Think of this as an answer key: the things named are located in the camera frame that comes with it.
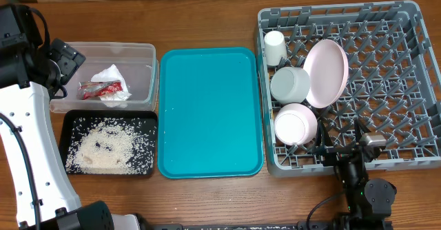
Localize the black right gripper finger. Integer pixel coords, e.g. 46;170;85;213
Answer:
354;119;369;145
316;120;334;151

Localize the red foil wrapper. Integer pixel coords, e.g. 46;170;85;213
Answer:
77;81;123;100

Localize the white napkin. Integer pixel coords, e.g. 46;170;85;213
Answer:
90;64;132;107

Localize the grey bowl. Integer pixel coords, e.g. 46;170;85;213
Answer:
270;67;310;104

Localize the large pink plate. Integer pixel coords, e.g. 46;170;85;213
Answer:
303;39;349;108

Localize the white rice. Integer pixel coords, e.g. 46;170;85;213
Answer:
65;116;156;175

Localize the cream cup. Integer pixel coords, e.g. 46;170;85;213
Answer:
264;30;287;67

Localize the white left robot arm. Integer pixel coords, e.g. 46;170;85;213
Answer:
1;4;151;229

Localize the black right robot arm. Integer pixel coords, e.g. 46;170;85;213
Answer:
306;120;397;229

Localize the clear plastic waste bin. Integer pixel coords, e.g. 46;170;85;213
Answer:
50;41;159;113

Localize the grey dish rack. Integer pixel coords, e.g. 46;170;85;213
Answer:
256;1;440;178

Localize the black tray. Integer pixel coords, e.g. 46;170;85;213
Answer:
58;109;158;176

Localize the teal serving tray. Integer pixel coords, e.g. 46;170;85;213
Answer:
158;47;264;179

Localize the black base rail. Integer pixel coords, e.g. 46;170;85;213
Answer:
150;221;393;230

